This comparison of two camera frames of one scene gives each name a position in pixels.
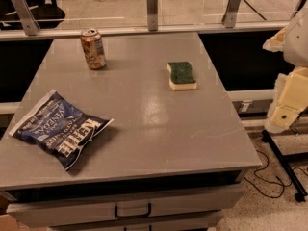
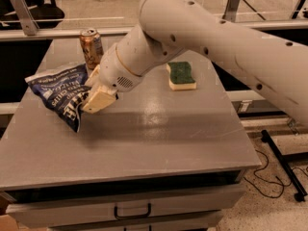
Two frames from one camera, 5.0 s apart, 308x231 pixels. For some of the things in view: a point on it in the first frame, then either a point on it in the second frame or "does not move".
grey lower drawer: (201, 220) does not move
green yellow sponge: (181, 76) does not move
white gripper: (296, 43) → (115, 71)
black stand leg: (285, 158) does not move
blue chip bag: (56, 126) → (62, 91)
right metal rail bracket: (230, 16) does not move
